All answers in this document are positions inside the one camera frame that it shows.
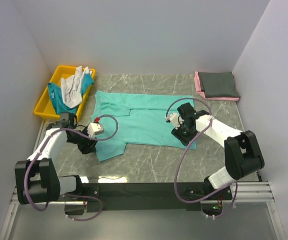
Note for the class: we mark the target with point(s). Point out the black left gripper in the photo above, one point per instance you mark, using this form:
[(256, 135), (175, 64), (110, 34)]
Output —
[(87, 145)]

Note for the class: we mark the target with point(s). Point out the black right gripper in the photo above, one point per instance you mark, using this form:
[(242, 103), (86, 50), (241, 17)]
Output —
[(181, 134)]

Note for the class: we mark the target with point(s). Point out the mint green polo shirt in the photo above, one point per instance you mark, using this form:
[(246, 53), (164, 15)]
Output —
[(135, 119)]

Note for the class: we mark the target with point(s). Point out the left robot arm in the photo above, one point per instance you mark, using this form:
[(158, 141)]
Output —
[(37, 176)]

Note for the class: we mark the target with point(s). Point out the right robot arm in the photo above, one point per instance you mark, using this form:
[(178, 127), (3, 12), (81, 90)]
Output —
[(242, 154)]

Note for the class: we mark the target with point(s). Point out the teal t shirt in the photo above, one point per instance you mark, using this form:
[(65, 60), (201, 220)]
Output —
[(56, 100)]

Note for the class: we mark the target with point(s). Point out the white t shirt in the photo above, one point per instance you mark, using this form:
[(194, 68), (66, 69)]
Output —
[(75, 86)]

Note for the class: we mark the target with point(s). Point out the folded pink t shirt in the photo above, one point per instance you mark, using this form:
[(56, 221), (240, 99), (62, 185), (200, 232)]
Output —
[(201, 93)]

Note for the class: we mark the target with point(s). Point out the folded dark grey t shirt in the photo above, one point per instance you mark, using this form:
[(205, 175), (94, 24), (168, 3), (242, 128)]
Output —
[(218, 85)]

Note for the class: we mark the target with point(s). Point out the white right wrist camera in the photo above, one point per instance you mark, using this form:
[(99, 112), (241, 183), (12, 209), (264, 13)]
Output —
[(175, 119)]

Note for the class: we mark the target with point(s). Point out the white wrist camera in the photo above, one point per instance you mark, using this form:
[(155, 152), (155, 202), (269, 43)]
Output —
[(94, 129), (175, 119)]

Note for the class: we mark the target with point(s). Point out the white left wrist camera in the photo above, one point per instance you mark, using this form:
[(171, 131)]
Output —
[(94, 129)]

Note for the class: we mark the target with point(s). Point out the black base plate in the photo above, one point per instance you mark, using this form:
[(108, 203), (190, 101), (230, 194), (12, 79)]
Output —
[(126, 196)]

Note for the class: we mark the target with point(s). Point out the aluminium frame rail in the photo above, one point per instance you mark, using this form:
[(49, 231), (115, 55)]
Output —
[(186, 192)]

